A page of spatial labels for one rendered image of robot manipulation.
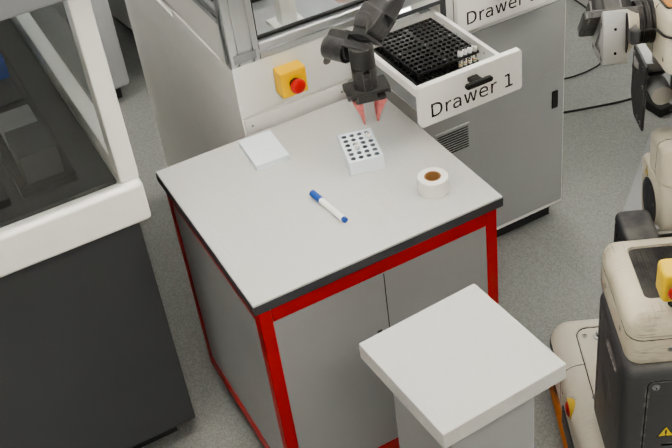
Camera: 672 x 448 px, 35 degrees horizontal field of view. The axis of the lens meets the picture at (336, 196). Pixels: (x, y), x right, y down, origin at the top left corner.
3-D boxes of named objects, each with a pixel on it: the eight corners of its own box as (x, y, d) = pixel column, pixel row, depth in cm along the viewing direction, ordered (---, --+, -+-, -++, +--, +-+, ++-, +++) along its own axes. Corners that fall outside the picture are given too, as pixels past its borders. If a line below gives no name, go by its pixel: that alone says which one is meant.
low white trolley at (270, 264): (507, 420, 281) (503, 196, 235) (301, 528, 261) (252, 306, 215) (396, 297, 323) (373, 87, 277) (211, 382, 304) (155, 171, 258)
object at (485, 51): (512, 82, 258) (511, 60, 254) (423, 117, 250) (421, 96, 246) (425, 21, 287) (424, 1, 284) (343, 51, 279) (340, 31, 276)
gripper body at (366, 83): (342, 90, 246) (338, 63, 241) (384, 80, 246) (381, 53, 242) (348, 104, 240) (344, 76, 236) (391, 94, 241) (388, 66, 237)
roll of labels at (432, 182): (411, 190, 240) (410, 176, 238) (434, 177, 243) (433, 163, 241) (432, 203, 235) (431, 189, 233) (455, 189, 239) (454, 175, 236)
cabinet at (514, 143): (566, 215, 345) (572, -6, 297) (287, 343, 313) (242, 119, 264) (414, 92, 415) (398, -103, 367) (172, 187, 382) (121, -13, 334)
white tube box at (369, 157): (385, 168, 248) (383, 155, 246) (350, 176, 247) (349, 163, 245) (371, 140, 258) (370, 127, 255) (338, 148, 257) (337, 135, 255)
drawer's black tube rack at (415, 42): (479, 73, 262) (479, 50, 259) (419, 96, 257) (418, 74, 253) (432, 38, 279) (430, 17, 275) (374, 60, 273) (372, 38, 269)
